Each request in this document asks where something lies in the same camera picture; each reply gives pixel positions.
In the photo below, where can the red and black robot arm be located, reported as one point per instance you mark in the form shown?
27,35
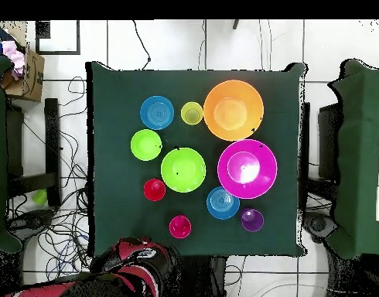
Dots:
130,250

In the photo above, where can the large green plastic bowl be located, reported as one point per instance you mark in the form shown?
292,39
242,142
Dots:
183,170

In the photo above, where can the red plastic cup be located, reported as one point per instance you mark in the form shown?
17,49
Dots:
154,190

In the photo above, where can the small green plastic bowl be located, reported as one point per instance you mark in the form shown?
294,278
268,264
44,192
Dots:
146,144

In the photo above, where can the blue plastic bowl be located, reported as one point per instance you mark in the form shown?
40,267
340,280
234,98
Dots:
157,112
223,203

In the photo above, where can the yellow plastic cup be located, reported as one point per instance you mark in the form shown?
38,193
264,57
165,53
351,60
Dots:
192,113

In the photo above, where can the large pink plastic bowl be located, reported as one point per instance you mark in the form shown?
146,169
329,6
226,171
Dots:
247,169

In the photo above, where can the crimson pink plastic cup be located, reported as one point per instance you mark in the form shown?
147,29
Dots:
180,226

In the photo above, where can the orange plastic bowl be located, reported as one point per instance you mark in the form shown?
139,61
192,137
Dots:
233,110

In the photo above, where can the dark green table cloth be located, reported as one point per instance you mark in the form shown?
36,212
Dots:
121,185

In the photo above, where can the purple plastic cup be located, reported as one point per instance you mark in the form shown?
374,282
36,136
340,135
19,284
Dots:
252,220

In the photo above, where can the black metal stand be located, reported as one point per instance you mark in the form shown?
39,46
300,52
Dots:
51,139

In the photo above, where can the black box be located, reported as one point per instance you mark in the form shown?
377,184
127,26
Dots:
328,139

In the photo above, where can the grey black base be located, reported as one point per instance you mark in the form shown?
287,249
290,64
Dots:
318,224

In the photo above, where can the green cup on floor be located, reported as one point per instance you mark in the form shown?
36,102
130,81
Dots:
40,197

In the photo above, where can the black base with knob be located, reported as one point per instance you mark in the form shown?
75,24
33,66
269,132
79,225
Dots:
31,221

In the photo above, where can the brown cardboard box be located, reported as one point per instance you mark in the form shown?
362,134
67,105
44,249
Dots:
34,80

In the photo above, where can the pink cloth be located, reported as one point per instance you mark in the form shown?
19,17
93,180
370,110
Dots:
14,55

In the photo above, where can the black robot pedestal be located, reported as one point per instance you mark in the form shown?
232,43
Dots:
198,278

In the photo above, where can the black square frame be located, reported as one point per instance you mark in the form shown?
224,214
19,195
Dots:
42,31

